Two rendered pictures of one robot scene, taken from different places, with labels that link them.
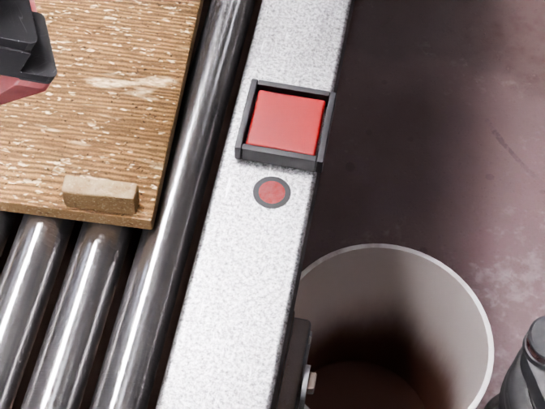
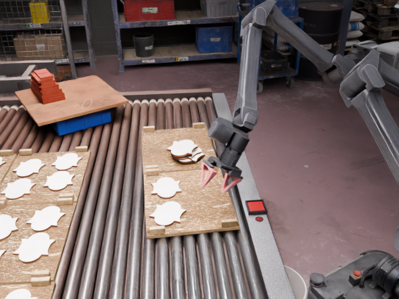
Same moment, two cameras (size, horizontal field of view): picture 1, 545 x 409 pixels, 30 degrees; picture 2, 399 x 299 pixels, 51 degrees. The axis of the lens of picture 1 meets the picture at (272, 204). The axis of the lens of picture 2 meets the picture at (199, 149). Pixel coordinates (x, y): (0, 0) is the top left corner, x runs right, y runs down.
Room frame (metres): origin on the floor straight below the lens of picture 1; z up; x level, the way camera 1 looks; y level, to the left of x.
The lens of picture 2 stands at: (-0.74, 0.50, 1.98)
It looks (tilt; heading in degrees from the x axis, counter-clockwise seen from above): 30 degrees down; 347
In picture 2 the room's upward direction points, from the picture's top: 1 degrees counter-clockwise
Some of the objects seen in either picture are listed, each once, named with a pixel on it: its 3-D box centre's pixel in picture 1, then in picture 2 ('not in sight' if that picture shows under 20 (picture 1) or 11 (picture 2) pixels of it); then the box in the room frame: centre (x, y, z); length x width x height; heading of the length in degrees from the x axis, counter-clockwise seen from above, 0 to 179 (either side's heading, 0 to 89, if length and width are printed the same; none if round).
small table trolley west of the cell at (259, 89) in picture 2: not in sight; (266, 47); (4.03, -1.41, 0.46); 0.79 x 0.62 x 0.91; 178
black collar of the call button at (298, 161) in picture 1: (285, 124); (256, 207); (0.52, -0.01, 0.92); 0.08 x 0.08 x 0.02; 82
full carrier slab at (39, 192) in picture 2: not in sight; (44, 174); (0.94, 0.84, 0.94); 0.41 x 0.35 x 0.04; 172
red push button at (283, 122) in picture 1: (285, 126); (256, 207); (0.52, -0.01, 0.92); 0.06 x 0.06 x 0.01; 82
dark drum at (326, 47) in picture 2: not in sight; (314, 41); (4.17, -2.13, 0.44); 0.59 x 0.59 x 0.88
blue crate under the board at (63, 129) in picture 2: not in sight; (75, 111); (1.53, 0.72, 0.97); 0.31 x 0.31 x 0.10; 21
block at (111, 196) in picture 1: (100, 195); (228, 222); (0.42, 0.14, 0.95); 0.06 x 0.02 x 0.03; 85
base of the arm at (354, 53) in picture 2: not in sight; (353, 62); (0.65, -0.42, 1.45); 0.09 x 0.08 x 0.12; 18
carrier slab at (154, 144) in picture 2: not in sight; (177, 149); (1.05, 0.22, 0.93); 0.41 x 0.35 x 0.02; 175
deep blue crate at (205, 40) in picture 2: not in sight; (213, 36); (5.15, -1.03, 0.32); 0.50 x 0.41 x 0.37; 85
